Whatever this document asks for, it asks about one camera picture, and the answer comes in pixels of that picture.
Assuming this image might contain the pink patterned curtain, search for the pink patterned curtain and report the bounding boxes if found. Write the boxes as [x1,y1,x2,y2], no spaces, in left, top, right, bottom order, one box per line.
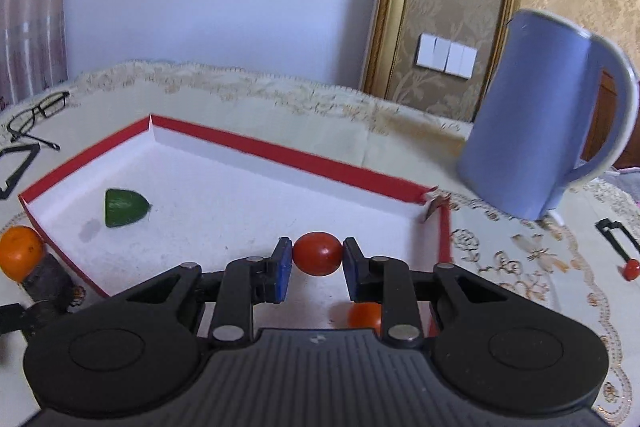
[0,0,76,108]

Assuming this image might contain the dark eggplant piece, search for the dark eggplant piece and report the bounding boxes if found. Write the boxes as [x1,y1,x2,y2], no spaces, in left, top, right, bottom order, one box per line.
[22,254,73,305]

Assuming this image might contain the pink grey blanket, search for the pink grey blanket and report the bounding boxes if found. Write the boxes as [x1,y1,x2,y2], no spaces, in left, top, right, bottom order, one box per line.
[602,167,640,202]

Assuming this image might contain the embroidered cream tablecloth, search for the embroidered cream tablecloth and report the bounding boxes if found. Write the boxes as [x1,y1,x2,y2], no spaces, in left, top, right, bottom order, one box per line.
[0,59,640,427]

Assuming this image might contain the black plastic frame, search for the black plastic frame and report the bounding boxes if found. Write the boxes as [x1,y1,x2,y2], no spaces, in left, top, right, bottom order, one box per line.
[0,143,42,200]
[596,218,640,256]

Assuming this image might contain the black eyeglasses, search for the black eyeglasses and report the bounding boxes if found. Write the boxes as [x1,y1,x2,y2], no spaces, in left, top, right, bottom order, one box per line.
[6,91,71,151]

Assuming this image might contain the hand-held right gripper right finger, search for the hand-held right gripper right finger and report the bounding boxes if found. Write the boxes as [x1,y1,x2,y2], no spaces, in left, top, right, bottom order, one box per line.
[342,237,506,349]

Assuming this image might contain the white wall switch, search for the white wall switch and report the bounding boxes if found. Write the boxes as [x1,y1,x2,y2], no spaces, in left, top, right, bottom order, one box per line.
[415,33,479,80]

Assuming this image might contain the gold wall moulding frame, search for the gold wall moulding frame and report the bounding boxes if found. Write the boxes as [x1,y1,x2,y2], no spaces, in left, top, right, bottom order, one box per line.
[360,0,531,112]

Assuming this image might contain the wooden headboard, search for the wooden headboard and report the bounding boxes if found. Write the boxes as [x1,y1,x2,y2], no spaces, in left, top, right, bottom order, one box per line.
[582,69,640,170]

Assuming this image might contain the blue electric kettle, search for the blue electric kettle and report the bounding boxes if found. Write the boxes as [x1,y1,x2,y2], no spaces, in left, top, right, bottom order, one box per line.
[457,8,640,223]

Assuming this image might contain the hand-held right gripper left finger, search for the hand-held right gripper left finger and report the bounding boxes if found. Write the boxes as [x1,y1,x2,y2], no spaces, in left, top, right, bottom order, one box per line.
[125,237,293,349]

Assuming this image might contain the orange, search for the orange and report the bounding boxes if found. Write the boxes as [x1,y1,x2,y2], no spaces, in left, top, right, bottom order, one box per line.
[0,226,46,283]

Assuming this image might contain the red cardboard box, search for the red cardboard box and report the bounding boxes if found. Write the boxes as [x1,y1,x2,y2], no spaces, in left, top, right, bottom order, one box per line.
[19,114,453,338]

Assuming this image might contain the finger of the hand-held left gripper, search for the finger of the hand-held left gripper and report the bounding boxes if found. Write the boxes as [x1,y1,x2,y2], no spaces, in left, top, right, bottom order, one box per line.
[0,299,68,338]

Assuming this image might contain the green cucumber piece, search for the green cucumber piece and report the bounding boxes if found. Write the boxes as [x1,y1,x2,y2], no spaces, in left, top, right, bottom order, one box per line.
[104,188,152,229]

